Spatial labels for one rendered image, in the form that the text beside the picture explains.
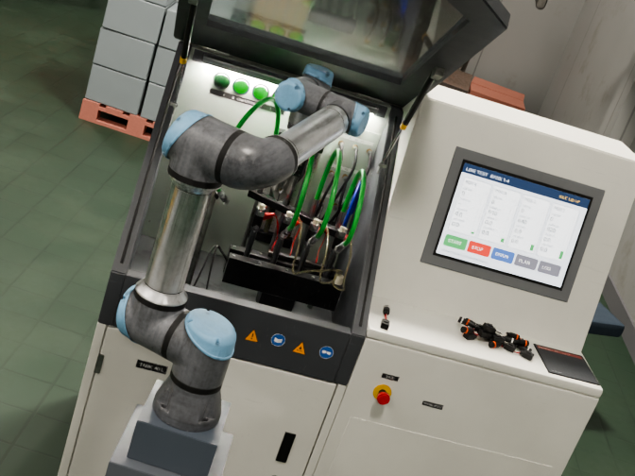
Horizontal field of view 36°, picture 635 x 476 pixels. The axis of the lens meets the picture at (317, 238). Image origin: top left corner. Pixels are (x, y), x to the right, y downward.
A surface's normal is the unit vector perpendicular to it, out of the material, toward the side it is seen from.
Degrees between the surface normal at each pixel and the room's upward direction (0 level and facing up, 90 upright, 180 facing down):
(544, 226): 76
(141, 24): 90
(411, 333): 0
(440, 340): 0
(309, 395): 90
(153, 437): 90
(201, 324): 7
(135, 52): 90
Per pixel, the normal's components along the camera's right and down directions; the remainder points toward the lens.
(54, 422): 0.30, -0.88
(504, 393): 0.04, 0.40
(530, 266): 0.11, 0.18
